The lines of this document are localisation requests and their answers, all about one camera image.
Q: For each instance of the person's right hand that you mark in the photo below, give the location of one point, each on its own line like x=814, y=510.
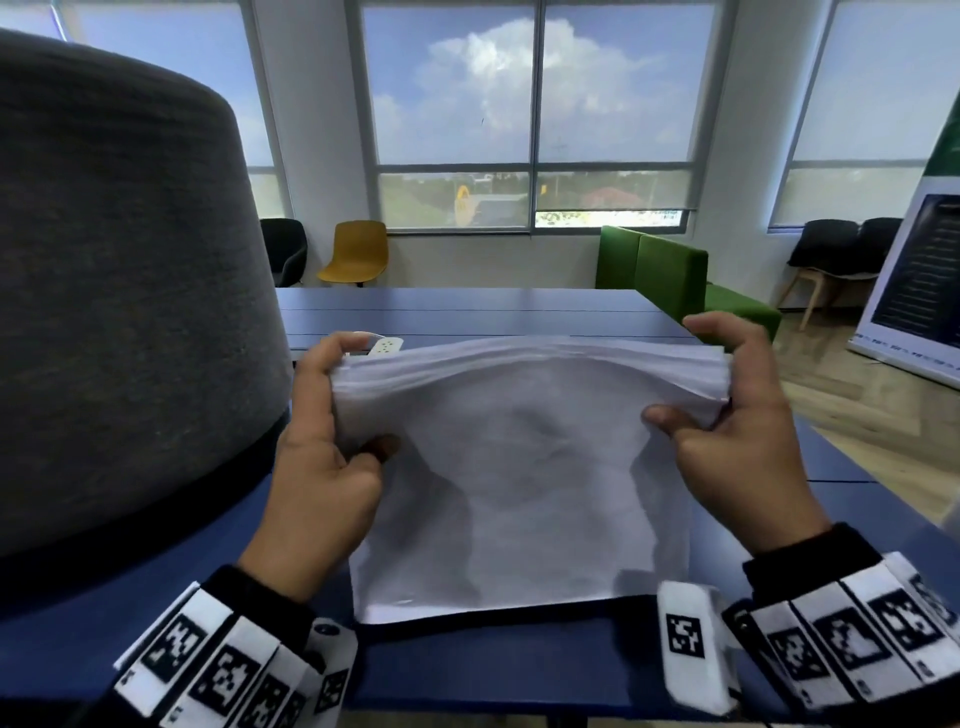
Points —
x=742, y=450

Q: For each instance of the person's left hand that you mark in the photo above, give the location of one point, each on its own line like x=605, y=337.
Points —
x=315, y=495

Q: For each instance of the aligned white paper stack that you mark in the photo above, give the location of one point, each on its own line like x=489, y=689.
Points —
x=525, y=480

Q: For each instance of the white power strip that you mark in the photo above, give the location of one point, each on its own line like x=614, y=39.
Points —
x=386, y=347

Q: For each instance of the green sofa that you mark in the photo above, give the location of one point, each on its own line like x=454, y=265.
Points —
x=667, y=274

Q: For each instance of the right wristband with marker tiles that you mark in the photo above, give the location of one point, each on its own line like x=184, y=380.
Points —
x=847, y=622

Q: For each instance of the black chair with wooden legs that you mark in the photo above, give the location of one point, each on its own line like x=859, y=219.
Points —
x=879, y=240
x=825, y=247

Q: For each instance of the white banner stand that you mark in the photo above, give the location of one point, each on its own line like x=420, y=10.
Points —
x=919, y=277

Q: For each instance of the yellow chair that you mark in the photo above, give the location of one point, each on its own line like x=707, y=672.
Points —
x=356, y=251

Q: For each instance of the dark green chair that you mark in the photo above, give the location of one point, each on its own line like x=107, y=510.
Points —
x=285, y=247

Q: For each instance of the grey felt pillar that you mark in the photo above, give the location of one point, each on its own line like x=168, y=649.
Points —
x=135, y=300

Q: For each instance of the window with white blind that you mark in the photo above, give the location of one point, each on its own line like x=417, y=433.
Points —
x=870, y=90

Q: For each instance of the large framed window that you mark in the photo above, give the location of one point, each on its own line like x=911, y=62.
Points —
x=450, y=90

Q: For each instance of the narrow window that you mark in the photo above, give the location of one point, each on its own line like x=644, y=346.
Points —
x=187, y=52

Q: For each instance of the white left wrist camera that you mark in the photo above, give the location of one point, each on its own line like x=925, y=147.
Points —
x=330, y=667

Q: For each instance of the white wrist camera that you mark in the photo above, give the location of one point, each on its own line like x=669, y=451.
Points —
x=690, y=645
x=330, y=667

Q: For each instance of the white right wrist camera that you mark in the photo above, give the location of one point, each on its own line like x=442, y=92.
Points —
x=690, y=645

